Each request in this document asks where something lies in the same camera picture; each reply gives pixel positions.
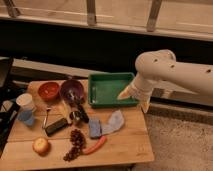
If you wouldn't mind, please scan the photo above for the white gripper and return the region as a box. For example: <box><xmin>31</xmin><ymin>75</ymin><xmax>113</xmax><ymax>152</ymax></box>
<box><xmin>117</xmin><ymin>74</ymin><xmax>156</xmax><ymax>114</ymax></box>

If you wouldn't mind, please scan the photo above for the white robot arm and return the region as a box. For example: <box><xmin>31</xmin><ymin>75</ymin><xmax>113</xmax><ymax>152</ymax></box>
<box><xmin>117</xmin><ymin>49</ymin><xmax>213</xmax><ymax>113</ymax></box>

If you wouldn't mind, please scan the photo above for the white plastic cup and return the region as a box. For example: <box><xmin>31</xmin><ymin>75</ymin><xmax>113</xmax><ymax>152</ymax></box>
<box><xmin>16</xmin><ymin>93</ymin><xmax>36</xmax><ymax>111</ymax></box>

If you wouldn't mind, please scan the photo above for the blue plastic cup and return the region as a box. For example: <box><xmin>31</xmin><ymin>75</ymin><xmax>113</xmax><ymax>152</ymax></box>
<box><xmin>17</xmin><ymin>110</ymin><xmax>35</xmax><ymax>126</ymax></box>

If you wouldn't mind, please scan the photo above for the light blue cloth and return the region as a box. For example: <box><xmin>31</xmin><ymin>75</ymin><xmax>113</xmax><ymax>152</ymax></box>
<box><xmin>102</xmin><ymin>110</ymin><xmax>125</xmax><ymax>135</ymax></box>

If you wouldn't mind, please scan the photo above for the green plastic tray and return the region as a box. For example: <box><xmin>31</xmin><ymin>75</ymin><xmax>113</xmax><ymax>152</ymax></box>
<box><xmin>88</xmin><ymin>72</ymin><xmax>138</xmax><ymax>108</ymax></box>

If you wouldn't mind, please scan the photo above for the blue sponge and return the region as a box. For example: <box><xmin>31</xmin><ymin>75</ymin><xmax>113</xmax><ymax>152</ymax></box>
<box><xmin>89</xmin><ymin>118</ymin><xmax>102</xmax><ymax>139</ymax></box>

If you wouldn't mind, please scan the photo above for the purple bowl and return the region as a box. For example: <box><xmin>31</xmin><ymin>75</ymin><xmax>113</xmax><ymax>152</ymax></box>
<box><xmin>59</xmin><ymin>79</ymin><xmax>84</xmax><ymax>104</ymax></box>

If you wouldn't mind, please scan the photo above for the bunch of dark grapes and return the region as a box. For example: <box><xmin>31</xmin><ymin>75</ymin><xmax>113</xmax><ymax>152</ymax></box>
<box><xmin>63</xmin><ymin>129</ymin><xmax>86</xmax><ymax>161</ymax></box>

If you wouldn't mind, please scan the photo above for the wooden table board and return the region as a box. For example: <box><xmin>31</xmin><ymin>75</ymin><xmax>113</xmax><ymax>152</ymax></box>
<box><xmin>0</xmin><ymin>81</ymin><xmax>154</xmax><ymax>171</ymax></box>

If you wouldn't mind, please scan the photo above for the black rectangular block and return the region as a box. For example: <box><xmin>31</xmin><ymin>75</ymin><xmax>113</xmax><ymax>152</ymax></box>
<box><xmin>45</xmin><ymin>118</ymin><xmax>68</xmax><ymax>136</ymax></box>

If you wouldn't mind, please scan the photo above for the red bowl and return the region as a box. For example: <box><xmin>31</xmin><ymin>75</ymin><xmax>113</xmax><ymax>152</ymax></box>
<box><xmin>38</xmin><ymin>82</ymin><xmax>60</xmax><ymax>101</ymax></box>

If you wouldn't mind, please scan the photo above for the apple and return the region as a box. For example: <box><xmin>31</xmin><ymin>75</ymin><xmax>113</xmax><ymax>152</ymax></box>
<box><xmin>32</xmin><ymin>137</ymin><xmax>50</xmax><ymax>155</ymax></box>

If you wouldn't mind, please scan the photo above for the black equipment at left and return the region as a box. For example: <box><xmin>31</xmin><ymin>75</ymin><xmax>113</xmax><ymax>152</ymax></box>
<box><xmin>0</xmin><ymin>57</ymin><xmax>21</xmax><ymax>156</ymax></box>

